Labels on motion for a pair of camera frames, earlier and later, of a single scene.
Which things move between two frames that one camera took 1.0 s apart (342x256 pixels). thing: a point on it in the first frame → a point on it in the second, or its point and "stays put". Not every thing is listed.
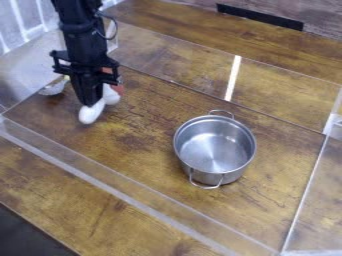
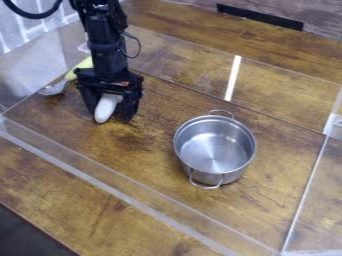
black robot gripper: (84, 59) → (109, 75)
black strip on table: (260, 16) stays put
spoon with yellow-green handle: (55, 87) stays put
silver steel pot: (216, 145) stays put
